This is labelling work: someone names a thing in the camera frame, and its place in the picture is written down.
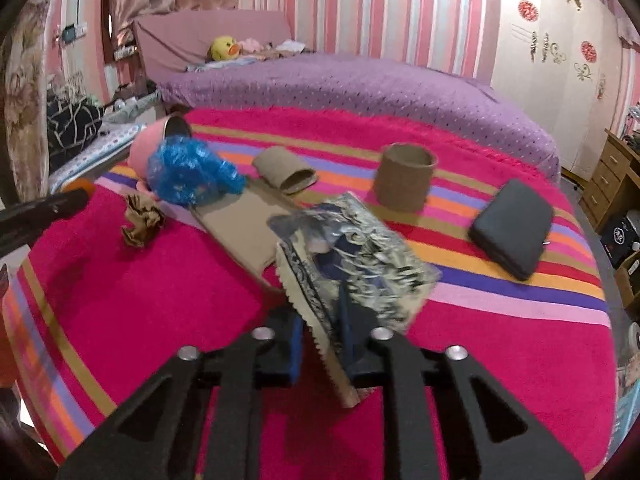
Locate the striped pink blanket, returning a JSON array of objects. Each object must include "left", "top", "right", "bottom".
[{"left": 2, "top": 105, "right": 618, "bottom": 480}]

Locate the polka dot cushion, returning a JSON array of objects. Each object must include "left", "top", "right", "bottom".
[{"left": 50, "top": 122, "right": 151, "bottom": 191}]

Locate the black patterned bag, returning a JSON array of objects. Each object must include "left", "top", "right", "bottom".
[{"left": 47, "top": 100, "right": 106, "bottom": 171}]

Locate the bed with purple bedspread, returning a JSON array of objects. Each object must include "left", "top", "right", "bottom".
[{"left": 155, "top": 52, "right": 561, "bottom": 181}]

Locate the blue plastic bag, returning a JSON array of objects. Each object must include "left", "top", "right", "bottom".
[{"left": 146, "top": 137, "right": 247, "bottom": 206}]

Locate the round cardboard tube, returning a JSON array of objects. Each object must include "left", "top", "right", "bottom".
[{"left": 374, "top": 143, "right": 439, "bottom": 211}]

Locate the black printed box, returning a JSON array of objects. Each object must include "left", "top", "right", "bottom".
[{"left": 600, "top": 212, "right": 640, "bottom": 268}]

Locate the wooden desk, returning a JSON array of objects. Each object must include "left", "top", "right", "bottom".
[{"left": 580, "top": 127, "right": 640, "bottom": 233}]

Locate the brown paper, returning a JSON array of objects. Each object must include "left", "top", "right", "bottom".
[{"left": 121, "top": 195, "right": 166, "bottom": 250}]

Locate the black wallet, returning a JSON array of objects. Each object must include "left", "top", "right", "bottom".
[{"left": 467, "top": 178, "right": 555, "bottom": 282}]

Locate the pink covered headboard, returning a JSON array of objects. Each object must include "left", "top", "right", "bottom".
[{"left": 131, "top": 8, "right": 296, "bottom": 81}]

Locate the white wardrobe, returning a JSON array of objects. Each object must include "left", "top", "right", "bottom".
[{"left": 490, "top": 0, "right": 626, "bottom": 181}]

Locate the tan phone case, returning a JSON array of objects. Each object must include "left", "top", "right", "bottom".
[{"left": 192, "top": 185, "right": 301, "bottom": 293}]

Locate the pink satin curtain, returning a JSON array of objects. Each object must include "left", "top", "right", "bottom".
[{"left": 105, "top": 0, "right": 241, "bottom": 46}]

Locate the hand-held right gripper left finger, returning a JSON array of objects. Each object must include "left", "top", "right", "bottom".
[{"left": 55, "top": 310, "right": 306, "bottom": 480}]

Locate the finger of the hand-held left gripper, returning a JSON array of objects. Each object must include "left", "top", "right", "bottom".
[{"left": 0, "top": 187, "right": 96, "bottom": 253}]

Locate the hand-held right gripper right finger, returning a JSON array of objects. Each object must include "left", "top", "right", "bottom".
[{"left": 337, "top": 282, "right": 586, "bottom": 480}]

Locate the floral curtain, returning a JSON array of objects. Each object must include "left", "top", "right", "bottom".
[{"left": 0, "top": 0, "right": 51, "bottom": 201}]

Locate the pink mug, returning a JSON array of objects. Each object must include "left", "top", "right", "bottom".
[{"left": 127, "top": 115, "right": 193, "bottom": 196}]

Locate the patterned cardboard box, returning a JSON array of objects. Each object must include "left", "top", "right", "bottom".
[{"left": 267, "top": 191, "right": 443, "bottom": 408}]

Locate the yellow duck plush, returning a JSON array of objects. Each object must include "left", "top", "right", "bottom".
[{"left": 210, "top": 35, "right": 242, "bottom": 61}]

